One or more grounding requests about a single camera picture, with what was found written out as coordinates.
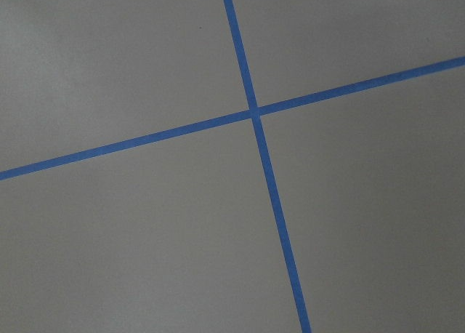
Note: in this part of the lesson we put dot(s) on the blue tape line crosswise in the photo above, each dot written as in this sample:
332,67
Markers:
284,105

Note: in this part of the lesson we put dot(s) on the blue tape line lengthwise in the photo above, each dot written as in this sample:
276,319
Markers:
269,174

